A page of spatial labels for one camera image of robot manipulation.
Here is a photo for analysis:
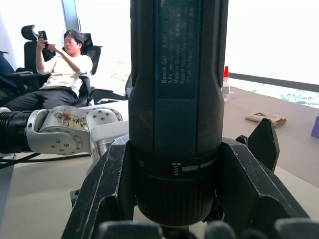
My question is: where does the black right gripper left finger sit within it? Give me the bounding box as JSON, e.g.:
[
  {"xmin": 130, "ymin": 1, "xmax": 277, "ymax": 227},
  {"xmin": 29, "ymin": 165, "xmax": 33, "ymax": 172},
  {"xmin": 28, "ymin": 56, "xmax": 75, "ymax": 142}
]
[{"xmin": 61, "ymin": 138, "xmax": 137, "ymax": 239}]

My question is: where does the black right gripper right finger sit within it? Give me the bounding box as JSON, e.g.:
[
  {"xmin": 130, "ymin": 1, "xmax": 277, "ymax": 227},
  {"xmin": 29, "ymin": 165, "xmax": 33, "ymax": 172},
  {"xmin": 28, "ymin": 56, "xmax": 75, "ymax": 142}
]
[{"xmin": 215, "ymin": 138, "xmax": 313, "ymax": 233}]

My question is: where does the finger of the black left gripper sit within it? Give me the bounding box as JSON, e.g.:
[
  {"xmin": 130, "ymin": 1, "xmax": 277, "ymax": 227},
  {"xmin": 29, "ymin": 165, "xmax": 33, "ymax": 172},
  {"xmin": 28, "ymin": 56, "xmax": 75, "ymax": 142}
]
[
  {"xmin": 247, "ymin": 118, "xmax": 279, "ymax": 173},
  {"xmin": 235, "ymin": 134, "xmax": 249, "ymax": 148}
]

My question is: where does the dark Bosch electric screwdriver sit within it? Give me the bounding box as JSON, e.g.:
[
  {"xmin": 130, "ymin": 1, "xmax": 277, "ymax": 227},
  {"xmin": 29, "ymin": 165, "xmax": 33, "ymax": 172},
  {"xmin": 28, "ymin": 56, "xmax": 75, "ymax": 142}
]
[{"xmin": 127, "ymin": 0, "xmax": 229, "ymax": 227}]

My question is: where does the black smartphone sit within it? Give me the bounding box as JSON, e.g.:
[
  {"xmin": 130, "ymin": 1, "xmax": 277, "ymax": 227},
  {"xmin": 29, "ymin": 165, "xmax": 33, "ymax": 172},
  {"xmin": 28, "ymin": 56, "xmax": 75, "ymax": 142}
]
[{"xmin": 37, "ymin": 30, "xmax": 48, "ymax": 49}]

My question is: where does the clear bottle with red cap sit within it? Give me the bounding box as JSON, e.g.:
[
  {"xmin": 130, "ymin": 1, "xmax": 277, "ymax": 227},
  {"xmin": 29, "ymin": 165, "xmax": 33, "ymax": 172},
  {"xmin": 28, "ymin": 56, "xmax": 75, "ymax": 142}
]
[{"xmin": 222, "ymin": 65, "xmax": 231, "ymax": 102}]

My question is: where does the seated man in white shirt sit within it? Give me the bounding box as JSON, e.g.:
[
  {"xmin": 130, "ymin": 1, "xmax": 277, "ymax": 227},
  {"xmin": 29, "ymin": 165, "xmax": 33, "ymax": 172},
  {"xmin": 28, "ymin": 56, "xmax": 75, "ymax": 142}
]
[{"xmin": 4, "ymin": 29, "xmax": 93, "ymax": 112}]

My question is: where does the black mesh office chair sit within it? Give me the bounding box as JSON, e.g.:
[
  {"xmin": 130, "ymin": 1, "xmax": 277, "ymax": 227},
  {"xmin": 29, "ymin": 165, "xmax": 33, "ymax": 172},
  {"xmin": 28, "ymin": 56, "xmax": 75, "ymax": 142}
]
[
  {"xmin": 61, "ymin": 32, "xmax": 131, "ymax": 107},
  {"xmin": 14, "ymin": 24, "xmax": 63, "ymax": 88}
]

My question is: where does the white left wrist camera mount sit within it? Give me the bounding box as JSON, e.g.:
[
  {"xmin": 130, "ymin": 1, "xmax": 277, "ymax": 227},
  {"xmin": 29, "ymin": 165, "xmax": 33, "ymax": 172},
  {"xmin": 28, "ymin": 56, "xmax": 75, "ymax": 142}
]
[{"xmin": 86, "ymin": 121, "xmax": 130, "ymax": 180}]

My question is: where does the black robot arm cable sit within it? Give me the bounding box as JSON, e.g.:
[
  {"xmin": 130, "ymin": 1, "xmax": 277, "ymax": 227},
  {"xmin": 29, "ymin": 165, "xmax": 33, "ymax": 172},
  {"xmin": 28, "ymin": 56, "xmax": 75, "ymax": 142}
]
[{"xmin": 0, "ymin": 152, "xmax": 92, "ymax": 170}]

